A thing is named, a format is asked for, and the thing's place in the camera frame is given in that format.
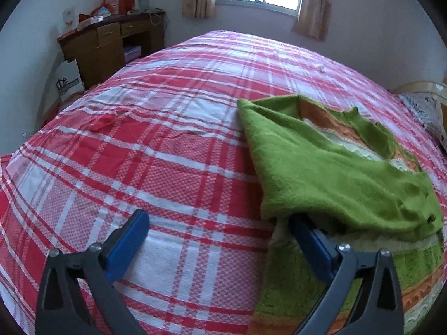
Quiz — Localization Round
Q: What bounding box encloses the dark wooden desk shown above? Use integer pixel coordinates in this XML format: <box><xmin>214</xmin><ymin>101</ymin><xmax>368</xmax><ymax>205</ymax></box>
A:
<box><xmin>58</xmin><ymin>9</ymin><xmax>166</xmax><ymax>89</ymax></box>

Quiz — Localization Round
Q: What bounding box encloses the beige right curtain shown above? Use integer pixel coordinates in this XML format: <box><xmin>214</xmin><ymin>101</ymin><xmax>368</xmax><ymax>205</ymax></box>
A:
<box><xmin>293</xmin><ymin>0</ymin><xmax>332</xmax><ymax>42</ymax></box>

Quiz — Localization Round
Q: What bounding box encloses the grey patterned pillow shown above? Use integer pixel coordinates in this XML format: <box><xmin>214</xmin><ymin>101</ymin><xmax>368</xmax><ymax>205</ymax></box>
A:
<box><xmin>398</xmin><ymin>92</ymin><xmax>446</xmax><ymax>153</ymax></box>

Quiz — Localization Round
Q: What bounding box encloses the red bag on desk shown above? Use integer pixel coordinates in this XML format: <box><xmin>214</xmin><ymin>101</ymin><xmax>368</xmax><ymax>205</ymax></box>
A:
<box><xmin>78</xmin><ymin>0</ymin><xmax>138</xmax><ymax>22</ymax></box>

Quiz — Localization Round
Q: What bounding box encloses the cream round headboard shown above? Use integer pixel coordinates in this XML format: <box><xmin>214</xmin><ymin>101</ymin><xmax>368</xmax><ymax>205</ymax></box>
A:
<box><xmin>391</xmin><ymin>80</ymin><xmax>446</xmax><ymax>113</ymax></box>

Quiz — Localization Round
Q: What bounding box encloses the white paper shopping bag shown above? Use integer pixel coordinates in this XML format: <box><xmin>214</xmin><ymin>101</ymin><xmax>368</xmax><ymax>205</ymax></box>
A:
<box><xmin>55</xmin><ymin>60</ymin><xmax>85</xmax><ymax>102</ymax></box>

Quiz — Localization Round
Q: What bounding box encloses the red white plaid bedsheet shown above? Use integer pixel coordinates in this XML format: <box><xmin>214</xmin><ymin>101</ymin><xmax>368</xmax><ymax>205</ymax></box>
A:
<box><xmin>1</xmin><ymin>31</ymin><xmax>446</xmax><ymax>334</ymax></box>

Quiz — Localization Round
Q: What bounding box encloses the green knitted sweater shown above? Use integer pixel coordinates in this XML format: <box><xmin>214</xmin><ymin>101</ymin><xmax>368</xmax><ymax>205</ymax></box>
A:
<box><xmin>237</xmin><ymin>95</ymin><xmax>445</xmax><ymax>334</ymax></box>

